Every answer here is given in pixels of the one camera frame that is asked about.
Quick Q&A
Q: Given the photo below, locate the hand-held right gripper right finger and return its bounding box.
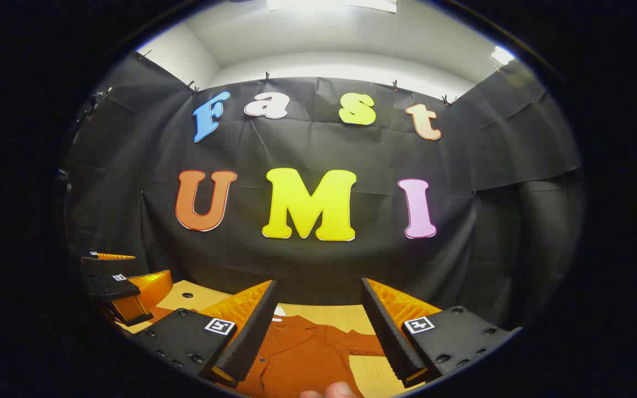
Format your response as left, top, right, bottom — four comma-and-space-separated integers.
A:
361, 277, 521, 387

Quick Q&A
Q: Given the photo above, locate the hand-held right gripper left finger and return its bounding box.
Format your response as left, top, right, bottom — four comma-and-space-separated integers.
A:
130, 279, 279, 389

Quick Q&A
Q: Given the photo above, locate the orange button-up shirt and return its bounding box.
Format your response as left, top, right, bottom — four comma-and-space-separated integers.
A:
147, 307, 388, 398

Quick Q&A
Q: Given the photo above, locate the black backdrop cloth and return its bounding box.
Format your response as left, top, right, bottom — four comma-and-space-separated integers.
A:
63, 51, 583, 332

